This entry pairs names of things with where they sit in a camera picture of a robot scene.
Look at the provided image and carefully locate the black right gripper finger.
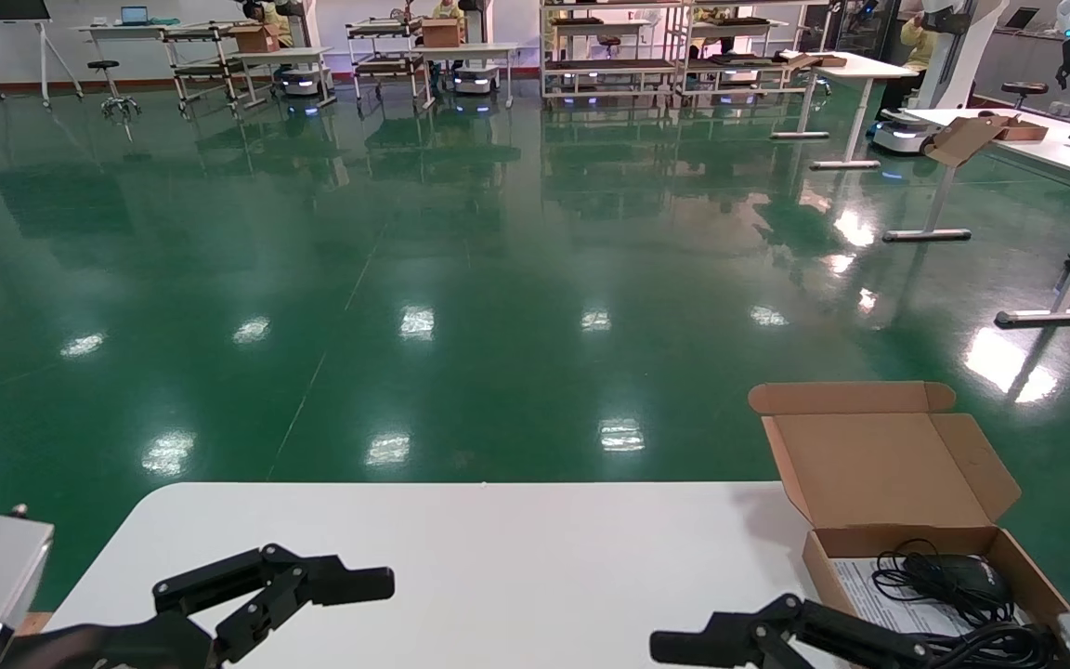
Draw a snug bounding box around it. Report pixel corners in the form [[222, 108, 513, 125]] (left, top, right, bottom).
[[649, 593, 933, 669]]

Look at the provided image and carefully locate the black stool with wheels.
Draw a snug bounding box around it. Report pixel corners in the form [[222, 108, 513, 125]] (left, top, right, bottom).
[[86, 59, 143, 124]]

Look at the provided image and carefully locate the white robot base blue light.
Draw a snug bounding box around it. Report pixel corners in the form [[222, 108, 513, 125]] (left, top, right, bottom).
[[451, 63, 501, 96], [277, 63, 324, 101]]

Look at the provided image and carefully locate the long white table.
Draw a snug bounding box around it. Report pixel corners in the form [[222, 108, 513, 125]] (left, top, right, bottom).
[[883, 107, 1070, 328]]

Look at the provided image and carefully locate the grey counter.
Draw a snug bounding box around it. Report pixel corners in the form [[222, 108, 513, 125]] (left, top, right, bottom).
[[972, 26, 1070, 126]]

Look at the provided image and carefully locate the white wheeled robot with column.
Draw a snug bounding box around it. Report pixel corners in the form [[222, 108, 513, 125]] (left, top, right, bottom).
[[872, 0, 1010, 156]]

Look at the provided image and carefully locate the metal rack cart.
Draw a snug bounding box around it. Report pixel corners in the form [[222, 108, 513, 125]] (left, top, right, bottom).
[[162, 20, 255, 119], [346, 14, 436, 111]]

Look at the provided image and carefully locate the white desk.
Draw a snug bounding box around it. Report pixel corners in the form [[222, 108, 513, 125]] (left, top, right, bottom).
[[73, 20, 183, 85]]

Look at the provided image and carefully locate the brown cardboard storage box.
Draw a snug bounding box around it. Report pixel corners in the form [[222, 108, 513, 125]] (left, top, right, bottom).
[[747, 379, 1070, 669]]

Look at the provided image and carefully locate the black round stool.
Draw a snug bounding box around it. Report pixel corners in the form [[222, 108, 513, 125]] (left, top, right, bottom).
[[1002, 81, 1051, 112]]

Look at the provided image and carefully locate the black power adapter with cable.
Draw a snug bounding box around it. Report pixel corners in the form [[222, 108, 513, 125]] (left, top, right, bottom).
[[872, 539, 1011, 625]]

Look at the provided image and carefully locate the open cardboard box with hanging lid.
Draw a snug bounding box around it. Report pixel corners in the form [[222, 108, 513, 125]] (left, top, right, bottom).
[[923, 113, 1050, 168]]

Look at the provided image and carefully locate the large metal shelf rack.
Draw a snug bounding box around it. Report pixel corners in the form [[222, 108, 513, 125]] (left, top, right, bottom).
[[684, 0, 835, 105], [541, 0, 696, 105]]

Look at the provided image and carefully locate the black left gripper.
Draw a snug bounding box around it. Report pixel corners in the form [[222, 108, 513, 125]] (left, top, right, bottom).
[[0, 544, 397, 669]]

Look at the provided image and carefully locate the white table with white legs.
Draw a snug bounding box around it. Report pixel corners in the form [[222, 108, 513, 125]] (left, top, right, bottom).
[[770, 51, 923, 171]]

